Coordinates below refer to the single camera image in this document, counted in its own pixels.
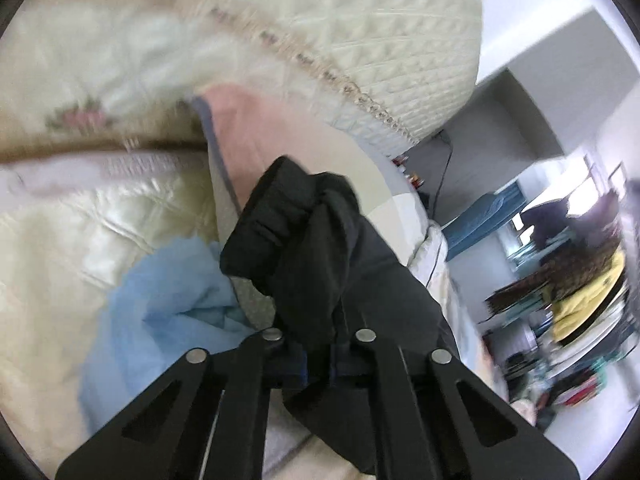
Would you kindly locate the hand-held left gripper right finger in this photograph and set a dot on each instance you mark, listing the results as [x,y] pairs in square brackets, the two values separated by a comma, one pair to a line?
[347,367]

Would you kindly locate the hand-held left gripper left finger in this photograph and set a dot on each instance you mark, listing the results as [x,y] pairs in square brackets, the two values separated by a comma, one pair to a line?
[287,367]

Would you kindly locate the black garment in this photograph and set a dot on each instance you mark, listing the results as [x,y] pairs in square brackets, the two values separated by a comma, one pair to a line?
[320,260]

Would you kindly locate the dark patterned clothes pile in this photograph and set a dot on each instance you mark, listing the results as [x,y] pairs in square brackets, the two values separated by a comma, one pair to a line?
[565,270]

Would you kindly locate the light blue cloth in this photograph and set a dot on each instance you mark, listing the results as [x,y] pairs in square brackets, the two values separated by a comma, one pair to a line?
[150,320]

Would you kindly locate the blue cloth on furniture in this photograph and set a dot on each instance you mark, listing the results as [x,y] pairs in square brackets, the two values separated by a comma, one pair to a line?
[482,220]

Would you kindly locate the pastel checked bed sheet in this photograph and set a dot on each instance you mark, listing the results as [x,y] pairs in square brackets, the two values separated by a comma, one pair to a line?
[300,145]

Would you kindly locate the yellow cloth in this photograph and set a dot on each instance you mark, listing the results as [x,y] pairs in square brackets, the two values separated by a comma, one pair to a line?
[587,300]

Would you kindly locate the cream floral bedspread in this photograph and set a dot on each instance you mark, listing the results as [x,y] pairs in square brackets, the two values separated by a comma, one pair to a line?
[100,160]

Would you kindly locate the cream quilted headboard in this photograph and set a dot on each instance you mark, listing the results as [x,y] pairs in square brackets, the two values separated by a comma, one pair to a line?
[360,35]

